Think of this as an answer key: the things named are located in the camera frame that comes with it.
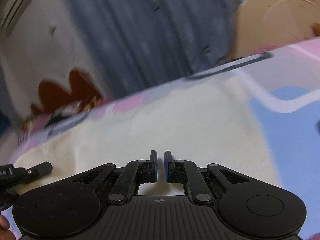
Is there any red flower wall decoration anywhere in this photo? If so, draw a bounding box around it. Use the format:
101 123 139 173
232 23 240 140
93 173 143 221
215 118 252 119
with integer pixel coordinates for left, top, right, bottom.
30 68 102 116

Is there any patterned pastel bed sheet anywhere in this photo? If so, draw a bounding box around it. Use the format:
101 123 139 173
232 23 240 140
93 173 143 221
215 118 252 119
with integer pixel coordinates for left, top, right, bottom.
1 39 319 239

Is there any person's left hand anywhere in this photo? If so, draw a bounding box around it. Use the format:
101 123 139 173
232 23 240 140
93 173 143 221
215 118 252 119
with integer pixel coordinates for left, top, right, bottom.
0 215 16 240

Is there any white air conditioner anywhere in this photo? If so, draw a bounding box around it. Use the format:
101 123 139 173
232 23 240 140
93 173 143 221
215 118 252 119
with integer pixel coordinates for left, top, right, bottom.
0 0 42 36

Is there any pink floral pillow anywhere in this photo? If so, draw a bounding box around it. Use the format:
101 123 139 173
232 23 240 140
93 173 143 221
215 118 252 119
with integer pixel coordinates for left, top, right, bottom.
18 96 111 146

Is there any cream knitted garment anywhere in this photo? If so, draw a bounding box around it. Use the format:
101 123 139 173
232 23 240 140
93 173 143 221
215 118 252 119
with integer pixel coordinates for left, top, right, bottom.
15 77 281 194

